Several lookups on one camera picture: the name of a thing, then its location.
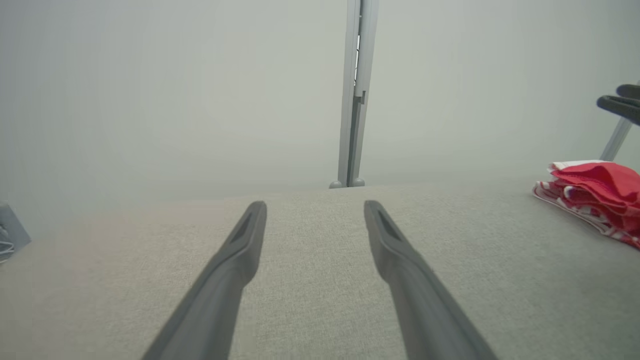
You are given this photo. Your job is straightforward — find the slim grey post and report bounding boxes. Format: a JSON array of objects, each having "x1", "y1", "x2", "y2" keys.
[{"x1": 599, "y1": 117, "x2": 634, "y2": 162}]

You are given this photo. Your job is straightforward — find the grey wall post with feet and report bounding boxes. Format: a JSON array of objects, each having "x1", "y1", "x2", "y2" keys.
[{"x1": 329, "y1": 0, "x2": 380, "y2": 189}]

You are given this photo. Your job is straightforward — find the red shorts with white stripe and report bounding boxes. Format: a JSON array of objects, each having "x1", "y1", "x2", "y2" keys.
[{"x1": 548, "y1": 160, "x2": 640, "y2": 203}]

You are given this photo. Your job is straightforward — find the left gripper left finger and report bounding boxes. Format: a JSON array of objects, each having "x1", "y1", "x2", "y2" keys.
[{"x1": 142, "y1": 201, "x2": 268, "y2": 360}]

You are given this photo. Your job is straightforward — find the grey box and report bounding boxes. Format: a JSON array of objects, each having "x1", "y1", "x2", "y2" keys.
[{"x1": 0, "y1": 202, "x2": 32, "y2": 253}]

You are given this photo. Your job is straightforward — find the red and white shirt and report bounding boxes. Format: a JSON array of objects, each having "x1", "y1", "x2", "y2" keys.
[{"x1": 531, "y1": 180, "x2": 640, "y2": 250}]

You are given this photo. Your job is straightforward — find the white cable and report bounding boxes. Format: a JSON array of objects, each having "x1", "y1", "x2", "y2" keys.
[{"x1": 0, "y1": 227, "x2": 15, "y2": 264}]

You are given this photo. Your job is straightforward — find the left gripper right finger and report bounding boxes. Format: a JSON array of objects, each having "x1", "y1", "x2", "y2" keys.
[{"x1": 364, "y1": 200, "x2": 498, "y2": 360}]

